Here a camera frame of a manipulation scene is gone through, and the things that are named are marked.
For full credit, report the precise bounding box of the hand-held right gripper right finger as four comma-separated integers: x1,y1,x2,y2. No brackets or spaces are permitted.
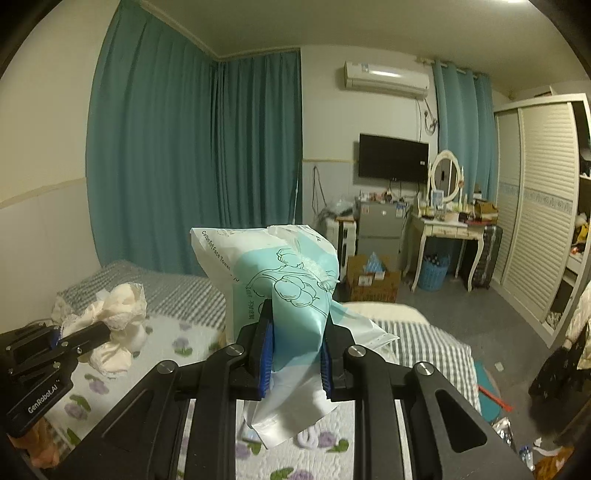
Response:
318,314,536,480

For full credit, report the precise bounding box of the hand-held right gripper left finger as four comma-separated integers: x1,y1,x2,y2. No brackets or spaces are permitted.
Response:
48,302,278,480

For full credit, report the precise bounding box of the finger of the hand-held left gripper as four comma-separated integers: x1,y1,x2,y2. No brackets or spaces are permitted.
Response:
54,320,114,365

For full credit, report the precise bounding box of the cream lace bra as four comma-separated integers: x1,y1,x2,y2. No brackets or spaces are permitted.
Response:
51,282,149,376

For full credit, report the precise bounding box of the white teal face towel pack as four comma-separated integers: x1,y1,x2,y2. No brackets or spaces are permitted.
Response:
189,224,400,451

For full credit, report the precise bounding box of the person's left hand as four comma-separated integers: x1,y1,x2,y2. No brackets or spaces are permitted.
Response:
11,411,63,468

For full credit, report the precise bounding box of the white hair scrunchie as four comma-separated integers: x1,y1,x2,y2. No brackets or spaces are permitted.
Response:
297,425,320,450

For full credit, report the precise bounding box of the bed with floral quilt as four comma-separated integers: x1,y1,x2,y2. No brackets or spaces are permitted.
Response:
0,258,482,480

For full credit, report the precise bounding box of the cream blanket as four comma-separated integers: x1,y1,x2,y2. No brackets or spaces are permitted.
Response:
344,301,432,334

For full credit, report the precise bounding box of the brown cardboard box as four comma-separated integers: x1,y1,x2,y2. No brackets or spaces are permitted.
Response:
346,255,402,304

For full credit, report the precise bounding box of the white shelf unit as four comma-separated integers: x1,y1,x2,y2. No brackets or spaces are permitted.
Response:
324,216,357,280

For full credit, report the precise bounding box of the blue plastic basket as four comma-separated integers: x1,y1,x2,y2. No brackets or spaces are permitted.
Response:
417,255,451,293

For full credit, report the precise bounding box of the grey mini fridge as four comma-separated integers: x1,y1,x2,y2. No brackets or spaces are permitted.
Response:
354,198,403,269

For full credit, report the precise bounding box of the teal floor mat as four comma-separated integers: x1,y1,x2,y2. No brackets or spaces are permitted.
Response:
475,359,505,412

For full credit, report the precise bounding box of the red stick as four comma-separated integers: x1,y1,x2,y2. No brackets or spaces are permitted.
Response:
479,384,514,412

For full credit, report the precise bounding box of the white dressing table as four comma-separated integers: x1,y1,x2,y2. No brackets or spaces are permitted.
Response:
408,213,486,293

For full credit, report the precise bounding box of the dark suitcase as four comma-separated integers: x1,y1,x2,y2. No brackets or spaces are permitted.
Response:
470,224,503,291

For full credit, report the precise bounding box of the wide teal curtain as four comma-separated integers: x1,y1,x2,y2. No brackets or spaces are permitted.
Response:
86,0,304,278

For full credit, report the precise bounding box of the white oval vanity mirror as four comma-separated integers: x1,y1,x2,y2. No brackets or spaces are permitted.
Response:
427,150,465,205

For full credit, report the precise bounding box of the black clothing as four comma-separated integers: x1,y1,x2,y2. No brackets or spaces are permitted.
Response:
527,323,591,440

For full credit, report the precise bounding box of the white slatted wardrobe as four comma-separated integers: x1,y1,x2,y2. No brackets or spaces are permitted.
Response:
491,92,591,348

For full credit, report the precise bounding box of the narrow teal curtain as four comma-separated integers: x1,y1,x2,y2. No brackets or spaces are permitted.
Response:
431,61,499,200

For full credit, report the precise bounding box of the white air conditioner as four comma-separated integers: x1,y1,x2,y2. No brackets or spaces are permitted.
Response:
342,60,430,99

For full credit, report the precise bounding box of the black wall television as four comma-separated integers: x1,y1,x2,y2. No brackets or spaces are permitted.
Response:
358,133,430,182

